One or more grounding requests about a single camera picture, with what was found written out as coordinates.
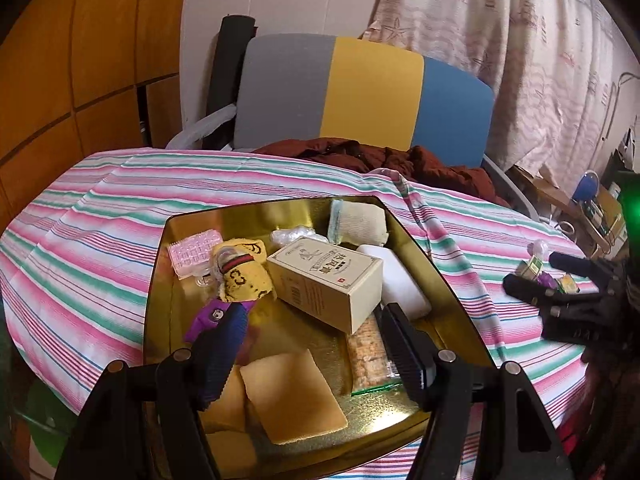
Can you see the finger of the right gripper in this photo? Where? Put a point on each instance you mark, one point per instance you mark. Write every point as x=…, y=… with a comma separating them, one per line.
x=540, y=296
x=585, y=267

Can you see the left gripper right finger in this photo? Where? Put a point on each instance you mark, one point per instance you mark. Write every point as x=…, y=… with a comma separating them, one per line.
x=517, y=437

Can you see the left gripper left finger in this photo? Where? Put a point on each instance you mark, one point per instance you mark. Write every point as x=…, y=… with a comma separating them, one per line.
x=143, y=422

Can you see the purple small box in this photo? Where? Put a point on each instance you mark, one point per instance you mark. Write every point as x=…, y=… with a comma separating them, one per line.
x=547, y=280

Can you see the green white tea box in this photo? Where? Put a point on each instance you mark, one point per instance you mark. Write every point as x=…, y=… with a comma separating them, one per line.
x=529, y=269

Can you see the yellow green snack packet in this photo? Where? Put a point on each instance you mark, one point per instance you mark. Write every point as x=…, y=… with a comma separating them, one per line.
x=567, y=284

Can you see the white plastic ball on table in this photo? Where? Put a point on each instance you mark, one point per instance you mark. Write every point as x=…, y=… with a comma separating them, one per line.
x=538, y=249

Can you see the cluttered wooden desk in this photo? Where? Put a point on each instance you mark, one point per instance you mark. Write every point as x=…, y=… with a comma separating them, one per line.
x=598, y=228

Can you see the white foam block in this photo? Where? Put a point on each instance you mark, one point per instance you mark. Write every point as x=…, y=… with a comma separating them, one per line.
x=398, y=285

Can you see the purple small packet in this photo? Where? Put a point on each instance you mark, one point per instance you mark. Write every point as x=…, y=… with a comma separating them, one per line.
x=207, y=318

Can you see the yellow sponge cloth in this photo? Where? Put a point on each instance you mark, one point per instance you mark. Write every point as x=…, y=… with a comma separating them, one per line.
x=286, y=393

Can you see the dark red jacket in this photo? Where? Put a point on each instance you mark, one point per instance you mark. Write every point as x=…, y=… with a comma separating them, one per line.
x=416, y=165

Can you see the cracker snack packet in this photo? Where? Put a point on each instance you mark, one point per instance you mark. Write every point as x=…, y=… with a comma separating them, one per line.
x=370, y=367

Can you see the cream folded towel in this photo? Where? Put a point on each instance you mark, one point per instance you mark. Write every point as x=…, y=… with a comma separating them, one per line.
x=357, y=224

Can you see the beige cardboard box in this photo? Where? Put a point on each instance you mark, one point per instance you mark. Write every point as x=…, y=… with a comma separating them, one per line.
x=335, y=285

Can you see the striped pink green tablecloth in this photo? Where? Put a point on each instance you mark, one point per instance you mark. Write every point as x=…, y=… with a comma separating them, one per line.
x=76, y=263

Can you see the gold metal tray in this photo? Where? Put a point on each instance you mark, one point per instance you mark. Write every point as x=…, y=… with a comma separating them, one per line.
x=378, y=422

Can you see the white crumpled plastic ball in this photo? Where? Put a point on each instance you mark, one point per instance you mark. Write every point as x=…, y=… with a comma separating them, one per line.
x=283, y=237

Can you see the pink patterned curtain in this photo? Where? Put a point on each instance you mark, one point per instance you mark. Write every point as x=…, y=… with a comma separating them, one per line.
x=550, y=64

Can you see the grey yellow blue chair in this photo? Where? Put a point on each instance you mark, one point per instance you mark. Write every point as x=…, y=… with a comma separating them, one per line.
x=306, y=87

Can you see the orange wooden wardrobe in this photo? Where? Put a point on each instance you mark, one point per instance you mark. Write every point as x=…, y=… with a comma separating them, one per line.
x=80, y=77

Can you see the black rolled mat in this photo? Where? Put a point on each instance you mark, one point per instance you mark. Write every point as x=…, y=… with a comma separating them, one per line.
x=233, y=37

